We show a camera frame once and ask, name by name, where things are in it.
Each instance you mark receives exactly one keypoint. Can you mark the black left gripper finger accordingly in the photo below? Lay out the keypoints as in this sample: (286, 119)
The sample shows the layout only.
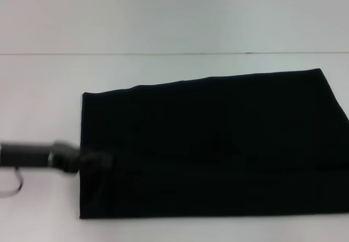
(95, 156)
(95, 165)

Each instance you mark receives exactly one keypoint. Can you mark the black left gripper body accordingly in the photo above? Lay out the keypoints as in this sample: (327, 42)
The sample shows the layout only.
(32, 154)

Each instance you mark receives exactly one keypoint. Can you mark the black shirt with FREE print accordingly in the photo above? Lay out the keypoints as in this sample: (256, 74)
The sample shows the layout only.
(218, 149)

